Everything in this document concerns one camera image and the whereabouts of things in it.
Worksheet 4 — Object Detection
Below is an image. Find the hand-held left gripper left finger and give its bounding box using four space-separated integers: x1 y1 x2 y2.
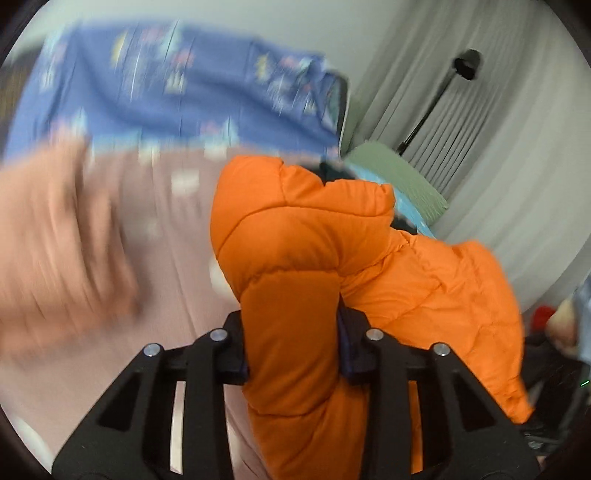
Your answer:
52 311 250 480

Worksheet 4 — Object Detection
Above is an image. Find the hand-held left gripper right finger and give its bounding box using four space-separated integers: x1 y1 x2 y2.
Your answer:
336 307 541 480

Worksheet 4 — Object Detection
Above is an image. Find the orange hooded puffer jacket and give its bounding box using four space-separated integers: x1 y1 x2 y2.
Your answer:
210 156 536 480

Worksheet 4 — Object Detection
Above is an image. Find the red object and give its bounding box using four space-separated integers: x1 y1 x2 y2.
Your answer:
530 304 555 330

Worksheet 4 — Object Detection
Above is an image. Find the pink polka-dot blanket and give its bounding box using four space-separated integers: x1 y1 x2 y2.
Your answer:
0 138 278 480

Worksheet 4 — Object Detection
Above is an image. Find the light blue printed bedsheet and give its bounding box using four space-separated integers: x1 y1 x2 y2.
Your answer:
351 166 437 238

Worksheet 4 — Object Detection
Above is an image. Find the green pillow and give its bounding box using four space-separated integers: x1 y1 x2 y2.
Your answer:
344 141 450 227

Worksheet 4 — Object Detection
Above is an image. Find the peach cloth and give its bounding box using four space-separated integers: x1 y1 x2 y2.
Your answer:
0 141 141 356

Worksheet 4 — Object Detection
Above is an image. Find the white pleated curtain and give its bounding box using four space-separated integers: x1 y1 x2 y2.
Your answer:
355 0 591 315

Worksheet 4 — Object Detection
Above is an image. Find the blue tree-print sheet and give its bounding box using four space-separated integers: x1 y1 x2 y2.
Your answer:
4 18 352 158

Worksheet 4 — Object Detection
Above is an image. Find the black floor lamp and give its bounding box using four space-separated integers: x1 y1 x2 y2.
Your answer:
394 48 482 155

